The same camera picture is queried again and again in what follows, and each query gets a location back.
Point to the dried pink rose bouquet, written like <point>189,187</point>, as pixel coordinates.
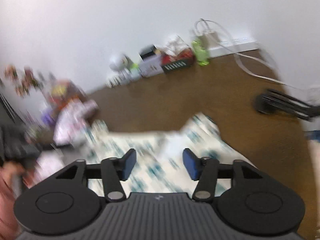
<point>25,80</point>

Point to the clear bag of snacks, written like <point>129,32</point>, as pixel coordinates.
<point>61,92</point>

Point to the small black cube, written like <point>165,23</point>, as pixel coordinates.
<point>148,51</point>

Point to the small white figurines row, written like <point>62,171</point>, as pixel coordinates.
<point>115,81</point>

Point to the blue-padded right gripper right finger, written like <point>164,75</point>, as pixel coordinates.
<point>205,171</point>

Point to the pink dotted garment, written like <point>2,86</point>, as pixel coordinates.
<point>69,133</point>

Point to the green white small packs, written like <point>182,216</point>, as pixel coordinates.
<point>134,72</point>

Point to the person's left hand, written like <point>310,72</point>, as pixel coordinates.
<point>9,224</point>

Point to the cream green-flower garment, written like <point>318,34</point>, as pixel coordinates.
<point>159,167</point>

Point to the grey tin box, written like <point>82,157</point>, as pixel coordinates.
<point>151,66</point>

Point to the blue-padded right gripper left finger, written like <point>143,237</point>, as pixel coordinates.
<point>113,171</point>

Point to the green spray bottle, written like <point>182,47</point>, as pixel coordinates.
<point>200,52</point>

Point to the white round robot toy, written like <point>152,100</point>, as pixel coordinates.
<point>120,64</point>

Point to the white power strip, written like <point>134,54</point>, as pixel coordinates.
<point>223,48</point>

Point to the black red tissue box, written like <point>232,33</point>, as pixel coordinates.
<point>176,54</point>

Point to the white charger adapter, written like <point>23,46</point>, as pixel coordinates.
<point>210,39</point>

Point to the purple tissue box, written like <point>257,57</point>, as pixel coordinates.
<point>49,117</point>

